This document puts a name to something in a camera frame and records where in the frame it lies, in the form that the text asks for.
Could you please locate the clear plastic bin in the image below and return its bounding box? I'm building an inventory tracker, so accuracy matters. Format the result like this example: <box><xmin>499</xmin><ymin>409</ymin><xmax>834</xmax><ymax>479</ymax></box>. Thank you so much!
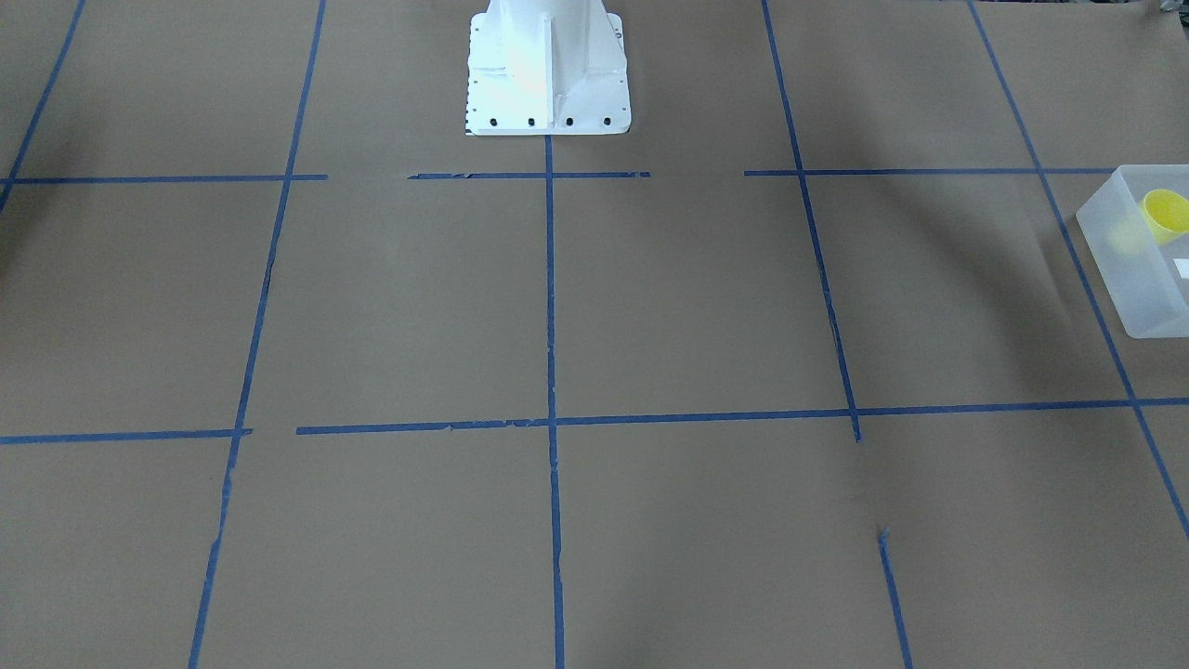
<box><xmin>1076</xmin><ymin>164</ymin><xmax>1188</xmax><ymax>339</ymax></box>

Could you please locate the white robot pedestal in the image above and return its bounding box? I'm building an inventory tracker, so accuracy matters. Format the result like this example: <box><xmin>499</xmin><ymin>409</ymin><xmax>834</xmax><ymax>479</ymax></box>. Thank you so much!
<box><xmin>464</xmin><ymin>1</ymin><xmax>633</xmax><ymax>137</ymax></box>

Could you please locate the yellow plastic cup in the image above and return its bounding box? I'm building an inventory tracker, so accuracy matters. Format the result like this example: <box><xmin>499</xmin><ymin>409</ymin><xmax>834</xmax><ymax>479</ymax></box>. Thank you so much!
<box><xmin>1109</xmin><ymin>188</ymin><xmax>1188</xmax><ymax>255</ymax></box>

